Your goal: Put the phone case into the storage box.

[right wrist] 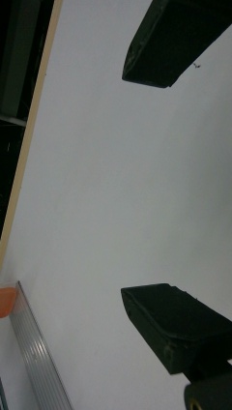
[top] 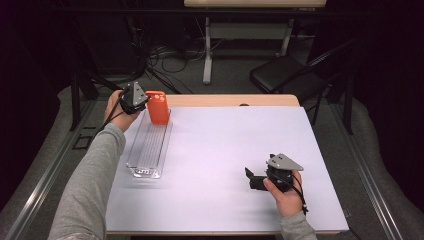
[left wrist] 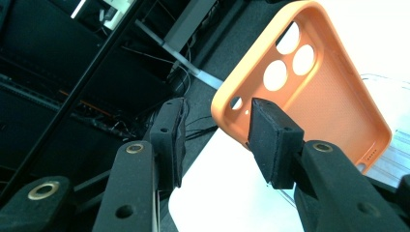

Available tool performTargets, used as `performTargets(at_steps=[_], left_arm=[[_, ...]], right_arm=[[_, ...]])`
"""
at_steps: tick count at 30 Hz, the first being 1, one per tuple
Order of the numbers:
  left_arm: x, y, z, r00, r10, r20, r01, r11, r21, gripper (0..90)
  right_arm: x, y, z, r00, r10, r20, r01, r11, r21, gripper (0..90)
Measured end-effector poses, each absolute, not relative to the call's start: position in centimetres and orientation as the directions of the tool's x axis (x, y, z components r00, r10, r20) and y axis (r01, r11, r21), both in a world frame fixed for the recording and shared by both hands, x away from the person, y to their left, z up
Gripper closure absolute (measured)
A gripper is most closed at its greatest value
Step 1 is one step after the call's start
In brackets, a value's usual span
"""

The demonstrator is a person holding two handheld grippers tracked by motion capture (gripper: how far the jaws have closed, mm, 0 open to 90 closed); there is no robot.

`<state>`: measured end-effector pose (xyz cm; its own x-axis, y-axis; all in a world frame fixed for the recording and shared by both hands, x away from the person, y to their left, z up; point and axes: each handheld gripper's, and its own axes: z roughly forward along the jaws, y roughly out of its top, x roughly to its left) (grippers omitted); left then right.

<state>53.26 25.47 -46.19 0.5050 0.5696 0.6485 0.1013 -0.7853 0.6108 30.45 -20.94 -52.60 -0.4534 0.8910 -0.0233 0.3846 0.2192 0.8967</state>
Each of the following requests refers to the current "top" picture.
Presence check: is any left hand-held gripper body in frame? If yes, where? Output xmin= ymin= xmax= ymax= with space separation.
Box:
xmin=119 ymin=81 xmax=150 ymax=116

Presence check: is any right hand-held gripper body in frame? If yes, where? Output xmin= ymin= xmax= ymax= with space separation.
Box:
xmin=249 ymin=153 xmax=305 ymax=194

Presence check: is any orange phone case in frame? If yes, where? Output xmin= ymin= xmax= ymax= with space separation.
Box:
xmin=145 ymin=90 xmax=172 ymax=126

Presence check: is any clear plastic packaging tray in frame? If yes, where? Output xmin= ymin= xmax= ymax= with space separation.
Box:
xmin=125 ymin=108 xmax=174 ymax=180

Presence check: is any person's left hand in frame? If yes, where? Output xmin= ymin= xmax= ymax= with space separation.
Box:
xmin=103 ymin=89 xmax=143 ymax=134

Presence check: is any person's right hand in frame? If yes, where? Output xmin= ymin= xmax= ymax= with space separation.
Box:
xmin=262 ymin=169 xmax=304 ymax=218

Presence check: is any white table sheet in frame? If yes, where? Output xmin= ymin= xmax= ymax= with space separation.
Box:
xmin=105 ymin=105 xmax=350 ymax=233

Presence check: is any black metal stand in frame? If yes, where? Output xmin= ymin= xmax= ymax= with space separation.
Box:
xmin=311 ymin=74 xmax=354 ymax=136
xmin=68 ymin=19 xmax=133 ymax=132

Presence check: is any white-legged desk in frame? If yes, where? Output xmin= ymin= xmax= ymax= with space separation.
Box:
xmin=183 ymin=0 xmax=327 ymax=85

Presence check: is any black folding chair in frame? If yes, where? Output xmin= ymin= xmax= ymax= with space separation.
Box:
xmin=249 ymin=37 xmax=359 ymax=104

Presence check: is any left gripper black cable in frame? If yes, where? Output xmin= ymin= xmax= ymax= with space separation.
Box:
xmin=96 ymin=96 xmax=126 ymax=136

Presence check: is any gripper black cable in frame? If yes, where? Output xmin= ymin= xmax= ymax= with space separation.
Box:
xmin=278 ymin=173 xmax=309 ymax=216
xmin=96 ymin=96 xmax=126 ymax=136

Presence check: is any tangle of floor cables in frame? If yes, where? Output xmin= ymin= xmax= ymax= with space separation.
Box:
xmin=128 ymin=16 xmax=224 ymax=94

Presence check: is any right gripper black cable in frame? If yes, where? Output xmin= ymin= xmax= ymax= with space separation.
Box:
xmin=278 ymin=173 xmax=309 ymax=216

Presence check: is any black square floor frame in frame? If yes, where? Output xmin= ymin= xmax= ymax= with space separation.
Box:
xmin=72 ymin=134 xmax=94 ymax=151

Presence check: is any aluminium floor rail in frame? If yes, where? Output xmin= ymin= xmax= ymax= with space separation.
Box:
xmin=3 ymin=99 xmax=98 ymax=240
xmin=328 ymin=103 xmax=404 ymax=240

